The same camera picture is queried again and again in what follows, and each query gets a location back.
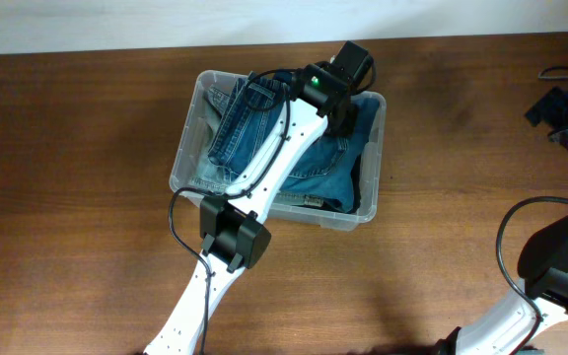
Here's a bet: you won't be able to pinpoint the dark blue jeans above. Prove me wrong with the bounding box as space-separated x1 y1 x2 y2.
206 70 382 214

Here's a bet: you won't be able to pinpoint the light blue jeans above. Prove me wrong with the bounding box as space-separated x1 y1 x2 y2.
189 84 324 208

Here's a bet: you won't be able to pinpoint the clear plastic storage bin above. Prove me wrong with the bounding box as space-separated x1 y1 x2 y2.
169 70 387 232

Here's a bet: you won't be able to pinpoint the black garment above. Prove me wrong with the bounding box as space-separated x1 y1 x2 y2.
348 155 361 214

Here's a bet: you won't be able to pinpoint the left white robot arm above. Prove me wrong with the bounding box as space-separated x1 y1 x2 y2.
144 62 374 354

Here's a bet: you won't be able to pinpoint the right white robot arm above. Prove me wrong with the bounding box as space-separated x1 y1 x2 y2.
432 66 568 355

